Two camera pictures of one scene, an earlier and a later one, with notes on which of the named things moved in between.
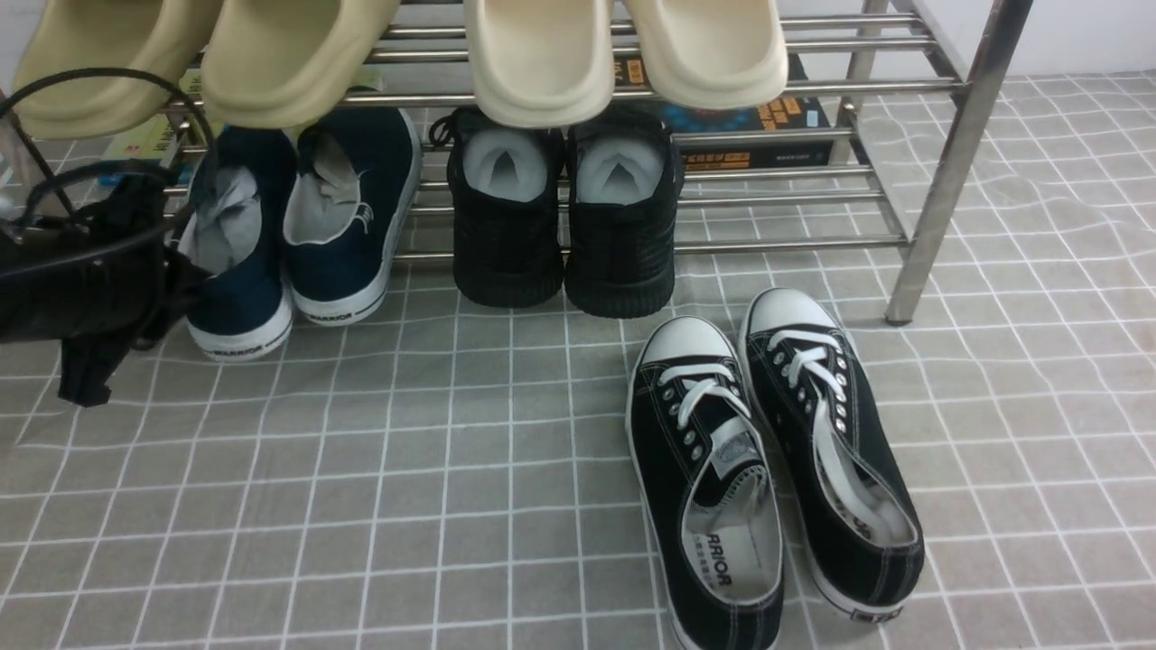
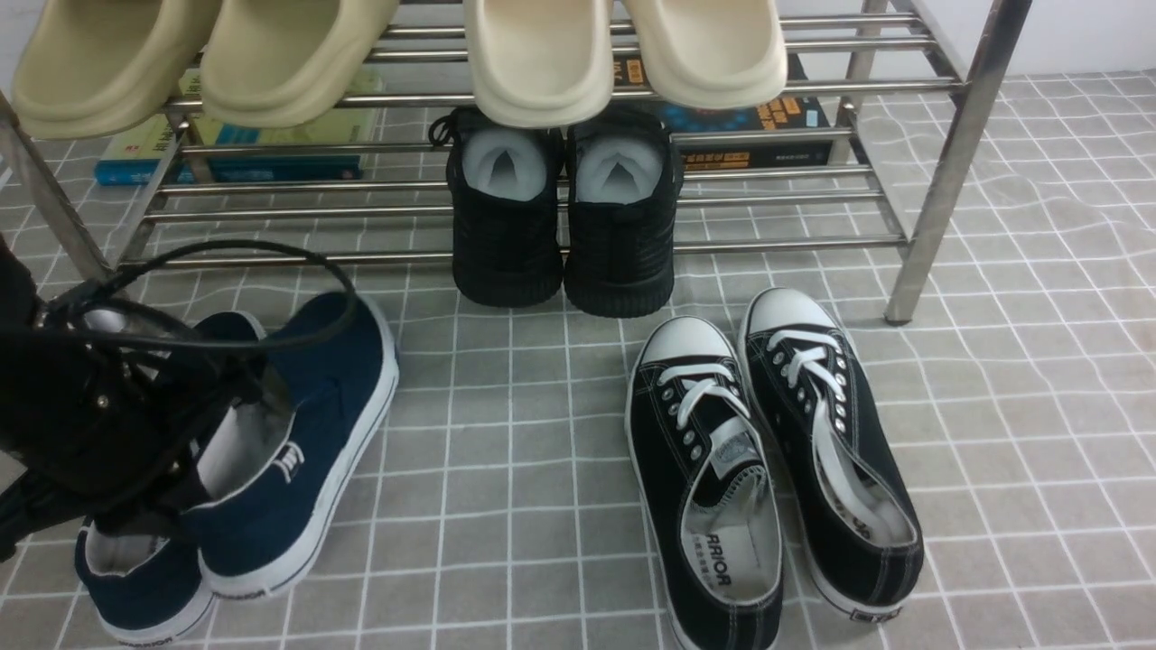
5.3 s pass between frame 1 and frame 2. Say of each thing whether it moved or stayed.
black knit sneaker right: stayed
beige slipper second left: stayed
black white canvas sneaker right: stayed
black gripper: moved
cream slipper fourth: stayed
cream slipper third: stayed
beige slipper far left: stayed
